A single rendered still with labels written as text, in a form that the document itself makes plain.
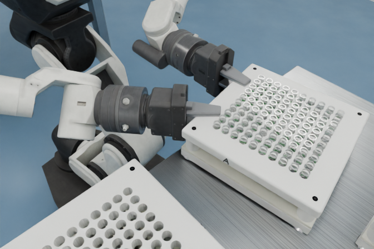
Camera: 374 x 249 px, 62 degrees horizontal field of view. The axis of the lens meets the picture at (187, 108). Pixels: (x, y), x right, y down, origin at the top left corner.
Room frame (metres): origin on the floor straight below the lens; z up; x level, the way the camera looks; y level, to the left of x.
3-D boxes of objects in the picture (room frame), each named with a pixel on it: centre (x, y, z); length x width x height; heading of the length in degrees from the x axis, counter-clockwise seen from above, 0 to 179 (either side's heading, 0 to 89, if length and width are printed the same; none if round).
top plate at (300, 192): (0.37, -0.16, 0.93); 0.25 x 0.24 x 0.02; 142
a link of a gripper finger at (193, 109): (0.40, -0.03, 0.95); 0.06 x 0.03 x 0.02; 84
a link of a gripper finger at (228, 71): (0.49, -0.10, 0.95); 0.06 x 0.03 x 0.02; 44
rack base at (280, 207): (0.38, -0.16, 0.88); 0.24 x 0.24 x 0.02; 52
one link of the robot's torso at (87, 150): (0.77, 0.35, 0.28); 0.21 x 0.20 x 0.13; 52
